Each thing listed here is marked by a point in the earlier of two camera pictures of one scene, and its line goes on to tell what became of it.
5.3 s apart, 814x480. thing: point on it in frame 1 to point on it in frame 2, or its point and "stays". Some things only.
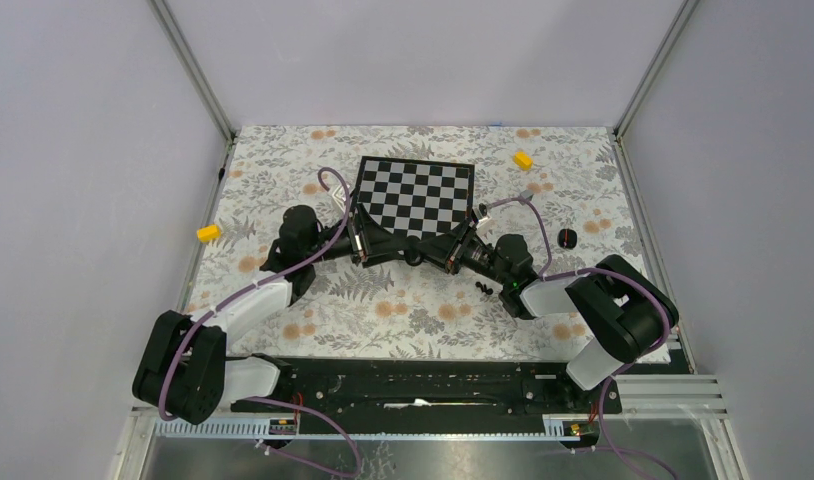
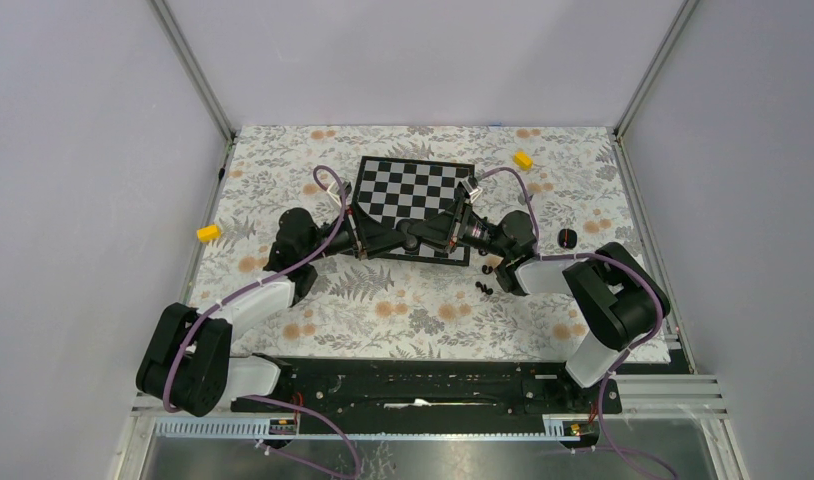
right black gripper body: [463, 251] to [461, 229]
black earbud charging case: [567, 238] stays
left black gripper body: [359, 244] stays
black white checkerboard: [415, 197] stays
